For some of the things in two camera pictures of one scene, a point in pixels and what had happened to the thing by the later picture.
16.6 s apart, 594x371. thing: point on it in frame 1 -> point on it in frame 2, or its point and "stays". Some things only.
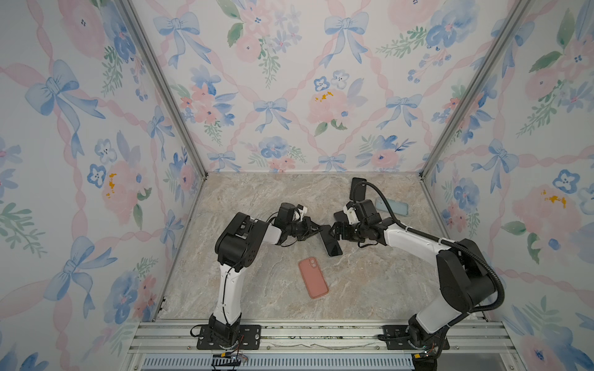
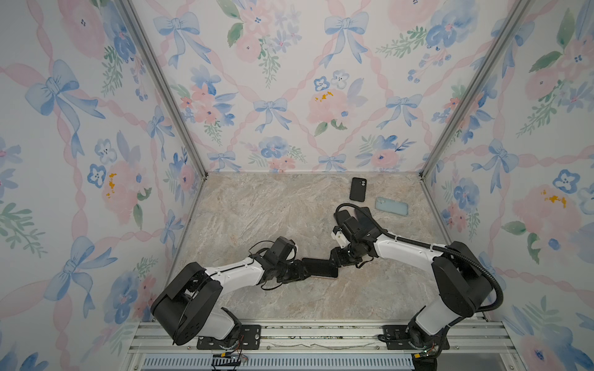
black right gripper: x=336 y=227 -> x=336 y=258
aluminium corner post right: x=508 y=27 stays
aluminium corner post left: x=145 y=43 stays
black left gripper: x=308 y=226 -> x=298 y=272
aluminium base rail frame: x=474 y=345 stays
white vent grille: x=330 y=362 stays
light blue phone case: x=397 y=208 stays
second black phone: x=360 y=194 stays
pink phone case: x=312 y=277 -> x=320 y=267
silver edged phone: x=330 y=243 -> x=320 y=267
